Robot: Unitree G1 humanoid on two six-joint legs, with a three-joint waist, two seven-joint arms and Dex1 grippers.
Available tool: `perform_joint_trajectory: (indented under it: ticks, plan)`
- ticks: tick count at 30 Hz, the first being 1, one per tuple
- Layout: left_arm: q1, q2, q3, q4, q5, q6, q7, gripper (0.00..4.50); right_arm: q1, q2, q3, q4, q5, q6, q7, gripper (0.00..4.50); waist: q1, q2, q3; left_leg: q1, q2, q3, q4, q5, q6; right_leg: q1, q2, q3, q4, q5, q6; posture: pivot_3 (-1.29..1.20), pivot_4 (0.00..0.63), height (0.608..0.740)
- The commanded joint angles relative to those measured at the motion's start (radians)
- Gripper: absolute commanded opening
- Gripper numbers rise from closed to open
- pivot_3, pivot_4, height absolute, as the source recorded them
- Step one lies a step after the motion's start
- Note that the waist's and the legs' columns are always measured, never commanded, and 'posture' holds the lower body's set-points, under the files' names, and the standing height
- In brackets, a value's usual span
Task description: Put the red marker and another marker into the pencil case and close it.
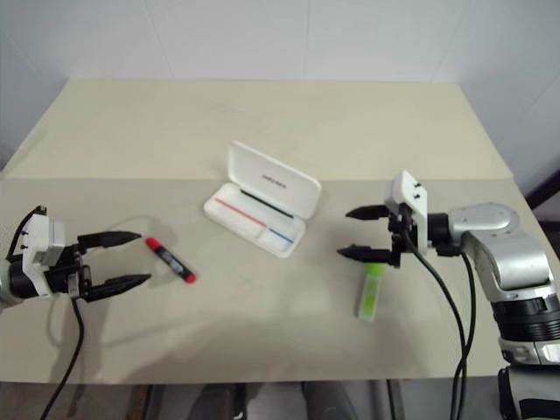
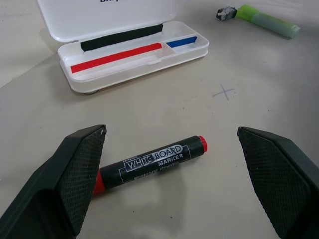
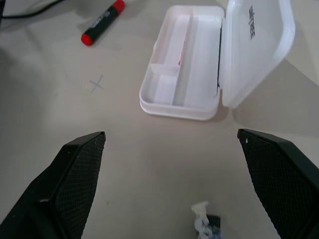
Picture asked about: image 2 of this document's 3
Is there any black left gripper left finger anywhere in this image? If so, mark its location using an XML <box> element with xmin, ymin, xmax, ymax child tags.
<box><xmin>0</xmin><ymin>124</ymin><xmax>107</xmax><ymax>239</ymax></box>

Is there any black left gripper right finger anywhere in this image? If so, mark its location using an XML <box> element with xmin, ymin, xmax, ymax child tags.
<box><xmin>236</xmin><ymin>126</ymin><xmax>319</xmax><ymax>239</ymax></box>

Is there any black whiteboard marker red cap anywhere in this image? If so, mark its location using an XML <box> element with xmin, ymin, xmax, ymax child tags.
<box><xmin>92</xmin><ymin>135</ymin><xmax>209</xmax><ymax>197</ymax></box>

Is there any green eraser block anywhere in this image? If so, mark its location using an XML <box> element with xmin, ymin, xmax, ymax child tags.
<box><xmin>235</xmin><ymin>4</ymin><xmax>302</xmax><ymax>39</ymax></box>

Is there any small black white clip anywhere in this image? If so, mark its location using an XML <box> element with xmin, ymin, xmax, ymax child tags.
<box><xmin>215</xmin><ymin>5</ymin><xmax>237</xmax><ymax>22</ymax></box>

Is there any white plastic pencil case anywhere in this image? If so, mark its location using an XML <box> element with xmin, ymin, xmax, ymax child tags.
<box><xmin>36</xmin><ymin>0</ymin><xmax>210</xmax><ymax>95</ymax></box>

